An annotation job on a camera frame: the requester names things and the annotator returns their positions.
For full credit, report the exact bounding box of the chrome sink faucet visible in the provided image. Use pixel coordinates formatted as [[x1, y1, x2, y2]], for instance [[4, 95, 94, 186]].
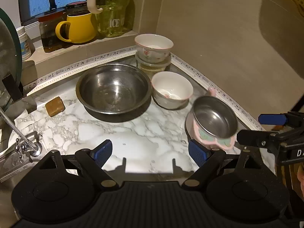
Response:
[[0, 108, 42, 158]]

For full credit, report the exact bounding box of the pink child's steel bowl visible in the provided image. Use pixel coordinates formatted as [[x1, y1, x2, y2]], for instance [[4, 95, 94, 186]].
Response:
[[185, 88, 238, 151]]

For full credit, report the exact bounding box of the person's right hand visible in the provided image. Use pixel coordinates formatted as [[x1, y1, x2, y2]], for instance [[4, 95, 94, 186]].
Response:
[[297, 164, 304, 195]]

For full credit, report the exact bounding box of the white music-note edge strip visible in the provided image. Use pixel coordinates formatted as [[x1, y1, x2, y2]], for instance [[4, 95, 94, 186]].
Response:
[[24, 46, 265, 131]]

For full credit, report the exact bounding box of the white floral bowl on container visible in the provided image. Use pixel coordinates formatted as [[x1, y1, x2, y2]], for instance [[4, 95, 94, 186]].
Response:
[[135, 33, 174, 63]]

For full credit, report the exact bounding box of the yellow ceramic mug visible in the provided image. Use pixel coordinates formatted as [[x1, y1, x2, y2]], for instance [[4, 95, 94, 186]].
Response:
[[55, 13, 96, 44]]

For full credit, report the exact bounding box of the stainless steel sink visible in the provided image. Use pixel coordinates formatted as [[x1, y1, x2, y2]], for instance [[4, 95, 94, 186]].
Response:
[[1, 131, 47, 182]]

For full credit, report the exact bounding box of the large stainless steel bowl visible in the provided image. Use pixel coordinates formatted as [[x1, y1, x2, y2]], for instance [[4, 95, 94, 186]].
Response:
[[76, 63, 152, 115]]

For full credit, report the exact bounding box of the dark glass jar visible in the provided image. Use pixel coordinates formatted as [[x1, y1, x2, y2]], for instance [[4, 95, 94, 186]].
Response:
[[37, 8, 67, 53]]

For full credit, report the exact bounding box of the white plastic labelled jar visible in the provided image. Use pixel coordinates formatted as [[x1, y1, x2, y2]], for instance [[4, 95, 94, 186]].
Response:
[[16, 26, 31, 61]]

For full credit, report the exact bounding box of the white ceramic floral bowl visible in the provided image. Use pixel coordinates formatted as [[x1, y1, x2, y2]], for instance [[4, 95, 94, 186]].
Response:
[[151, 71, 194, 110]]

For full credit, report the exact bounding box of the clear plastic lidded container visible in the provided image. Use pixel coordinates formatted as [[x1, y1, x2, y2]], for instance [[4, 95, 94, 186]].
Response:
[[135, 53, 171, 79]]

